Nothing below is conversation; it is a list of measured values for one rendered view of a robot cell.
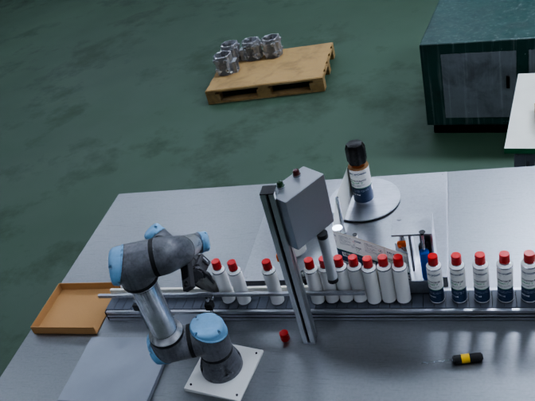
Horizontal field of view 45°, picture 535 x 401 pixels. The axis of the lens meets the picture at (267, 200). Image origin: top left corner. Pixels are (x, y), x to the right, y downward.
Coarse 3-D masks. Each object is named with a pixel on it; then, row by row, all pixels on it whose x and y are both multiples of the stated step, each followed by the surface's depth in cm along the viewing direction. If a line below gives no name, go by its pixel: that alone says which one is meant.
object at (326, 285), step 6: (318, 258) 228; (318, 270) 229; (324, 270) 228; (324, 276) 229; (324, 282) 231; (324, 288) 233; (330, 288) 232; (336, 288) 234; (330, 300) 236; (336, 300) 236
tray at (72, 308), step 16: (64, 288) 288; (80, 288) 286; (96, 288) 284; (48, 304) 279; (64, 304) 280; (80, 304) 278; (96, 304) 275; (48, 320) 274; (64, 320) 272; (80, 320) 269; (96, 320) 267
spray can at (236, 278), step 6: (228, 264) 236; (234, 264) 237; (228, 270) 240; (234, 270) 238; (240, 270) 239; (234, 276) 238; (240, 276) 239; (234, 282) 240; (240, 282) 240; (234, 288) 242; (240, 288) 242; (246, 288) 244; (240, 300) 245; (246, 300) 246
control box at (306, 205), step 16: (304, 176) 200; (320, 176) 198; (288, 192) 195; (304, 192) 196; (320, 192) 200; (288, 208) 193; (304, 208) 198; (320, 208) 203; (288, 224) 197; (304, 224) 200; (320, 224) 205; (288, 240) 203; (304, 240) 202
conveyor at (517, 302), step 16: (112, 304) 266; (128, 304) 263; (176, 304) 257; (192, 304) 254; (224, 304) 250; (256, 304) 246; (288, 304) 242; (336, 304) 236; (352, 304) 234; (368, 304) 233; (384, 304) 231; (400, 304) 230; (416, 304) 227; (432, 304) 226; (448, 304) 224; (464, 304) 222; (480, 304) 221; (496, 304) 219; (512, 304) 217; (528, 304) 216
